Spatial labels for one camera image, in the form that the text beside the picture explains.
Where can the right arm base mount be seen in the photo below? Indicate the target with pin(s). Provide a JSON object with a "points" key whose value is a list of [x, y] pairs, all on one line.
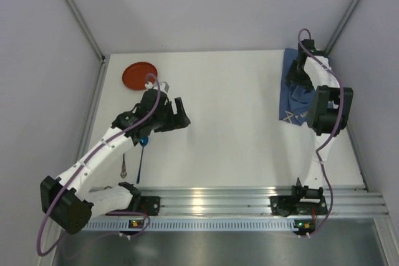
{"points": [[303, 201]]}

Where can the aluminium frame post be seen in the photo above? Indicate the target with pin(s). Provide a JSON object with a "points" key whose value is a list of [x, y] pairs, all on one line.
{"points": [[84, 28], [342, 24]]}

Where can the blue embroidered cloth placemat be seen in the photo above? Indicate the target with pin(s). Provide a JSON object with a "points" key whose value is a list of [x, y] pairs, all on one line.
{"points": [[294, 101]]}

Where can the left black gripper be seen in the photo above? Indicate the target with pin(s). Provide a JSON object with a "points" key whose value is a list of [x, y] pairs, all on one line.
{"points": [[172, 116]]}

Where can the aluminium mounting rail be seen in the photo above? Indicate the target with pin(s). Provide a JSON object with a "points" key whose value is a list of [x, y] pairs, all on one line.
{"points": [[256, 202]]}

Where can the left aluminium frame post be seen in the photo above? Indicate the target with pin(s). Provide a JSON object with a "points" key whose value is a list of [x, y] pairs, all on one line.
{"points": [[84, 28]]}

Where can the speckled ceramic cup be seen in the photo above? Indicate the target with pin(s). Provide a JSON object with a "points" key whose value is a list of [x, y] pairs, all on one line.
{"points": [[164, 87]]}

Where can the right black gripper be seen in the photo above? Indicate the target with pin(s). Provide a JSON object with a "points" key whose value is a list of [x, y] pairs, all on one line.
{"points": [[295, 76]]}

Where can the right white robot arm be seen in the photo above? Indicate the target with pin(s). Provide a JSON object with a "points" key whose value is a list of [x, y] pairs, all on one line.
{"points": [[325, 105]]}

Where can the pink metallic fork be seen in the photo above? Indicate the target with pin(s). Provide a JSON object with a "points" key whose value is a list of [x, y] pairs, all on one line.
{"points": [[123, 173]]}

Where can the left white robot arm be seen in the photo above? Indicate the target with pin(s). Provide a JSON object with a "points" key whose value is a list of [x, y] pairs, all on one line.
{"points": [[68, 199]]}

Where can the right aluminium frame post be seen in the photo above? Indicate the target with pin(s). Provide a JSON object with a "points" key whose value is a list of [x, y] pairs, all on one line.
{"points": [[342, 24]]}

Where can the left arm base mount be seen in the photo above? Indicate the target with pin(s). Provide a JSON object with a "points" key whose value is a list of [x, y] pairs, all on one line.
{"points": [[149, 205]]}

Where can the blue metallic spoon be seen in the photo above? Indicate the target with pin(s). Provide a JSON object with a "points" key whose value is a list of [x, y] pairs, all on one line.
{"points": [[143, 143]]}

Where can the perforated cable duct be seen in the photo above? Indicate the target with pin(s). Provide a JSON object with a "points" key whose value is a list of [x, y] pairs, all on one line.
{"points": [[195, 225]]}

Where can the red round plate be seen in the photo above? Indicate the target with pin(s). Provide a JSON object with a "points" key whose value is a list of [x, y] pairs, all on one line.
{"points": [[134, 76]]}

